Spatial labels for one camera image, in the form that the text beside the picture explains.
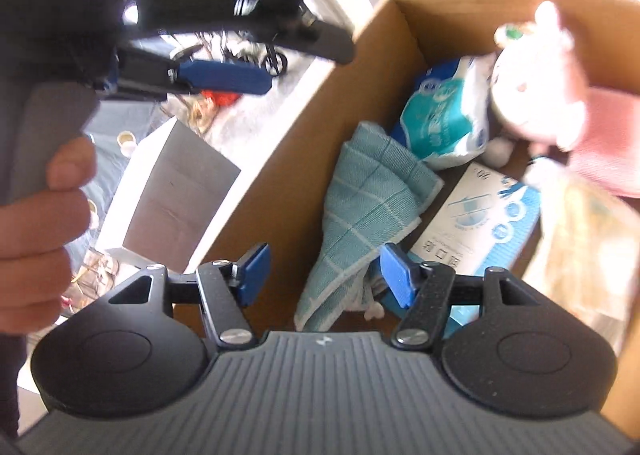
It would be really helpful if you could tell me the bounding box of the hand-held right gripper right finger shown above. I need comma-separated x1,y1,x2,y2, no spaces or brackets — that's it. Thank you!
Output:
380,243,543,351

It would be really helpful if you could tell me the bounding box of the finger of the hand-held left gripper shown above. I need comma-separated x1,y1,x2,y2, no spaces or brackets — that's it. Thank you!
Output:
117,46,274,102
240,0,357,64

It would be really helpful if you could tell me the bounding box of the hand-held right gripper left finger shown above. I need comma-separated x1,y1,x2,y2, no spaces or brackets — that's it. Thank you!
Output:
107,242,272,351

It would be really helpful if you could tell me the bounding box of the teal checked towel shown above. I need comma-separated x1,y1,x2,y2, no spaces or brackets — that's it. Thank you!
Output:
294,121,445,331

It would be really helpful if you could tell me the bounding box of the cardboard box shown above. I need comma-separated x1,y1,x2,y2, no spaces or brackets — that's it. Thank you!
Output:
180,0,640,378

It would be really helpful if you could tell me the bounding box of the pink plush toy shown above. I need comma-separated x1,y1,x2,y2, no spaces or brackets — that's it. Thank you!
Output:
487,0,594,191

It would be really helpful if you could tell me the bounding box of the person's left hand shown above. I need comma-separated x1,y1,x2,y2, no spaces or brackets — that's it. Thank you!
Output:
0,136,99,336

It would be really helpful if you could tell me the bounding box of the blue white mask box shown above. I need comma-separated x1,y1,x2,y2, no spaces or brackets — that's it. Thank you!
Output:
370,162,544,338

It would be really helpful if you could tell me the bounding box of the grey carton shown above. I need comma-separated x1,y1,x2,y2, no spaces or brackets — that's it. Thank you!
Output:
101,118,242,277

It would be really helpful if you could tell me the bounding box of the blue white tissue pack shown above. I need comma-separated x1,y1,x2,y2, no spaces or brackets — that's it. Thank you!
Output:
390,55,494,172

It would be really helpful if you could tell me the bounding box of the pale yellow packet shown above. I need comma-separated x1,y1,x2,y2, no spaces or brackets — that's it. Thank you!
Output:
521,175,640,338

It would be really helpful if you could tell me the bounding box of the pink cloth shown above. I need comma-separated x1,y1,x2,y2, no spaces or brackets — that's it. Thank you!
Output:
567,85,640,199

